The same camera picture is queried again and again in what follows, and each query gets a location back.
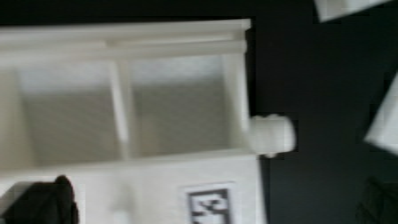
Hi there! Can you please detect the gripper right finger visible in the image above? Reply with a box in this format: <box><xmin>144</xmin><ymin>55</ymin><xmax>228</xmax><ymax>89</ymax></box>
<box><xmin>356</xmin><ymin>177</ymin><xmax>398</xmax><ymax>224</ymax></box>

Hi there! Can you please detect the white door panel with knob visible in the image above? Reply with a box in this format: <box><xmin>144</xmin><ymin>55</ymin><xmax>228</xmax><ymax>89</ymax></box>
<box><xmin>364</xmin><ymin>74</ymin><xmax>398</xmax><ymax>157</ymax></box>

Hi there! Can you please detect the white box block with markers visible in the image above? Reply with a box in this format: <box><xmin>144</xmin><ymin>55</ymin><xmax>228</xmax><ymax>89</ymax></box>
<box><xmin>313</xmin><ymin>0</ymin><xmax>393</xmax><ymax>22</ymax></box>

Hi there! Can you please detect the white cabinet body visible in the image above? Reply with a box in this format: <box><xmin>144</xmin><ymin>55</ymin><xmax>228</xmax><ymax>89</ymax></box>
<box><xmin>0</xmin><ymin>19</ymin><xmax>295</xmax><ymax>224</ymax></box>

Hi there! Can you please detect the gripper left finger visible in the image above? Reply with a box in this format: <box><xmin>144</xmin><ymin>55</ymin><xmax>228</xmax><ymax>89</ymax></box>
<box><xmin>0</xmin><ymin>175</ymin><xmax>78</xmax><ymax>224</ymax></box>

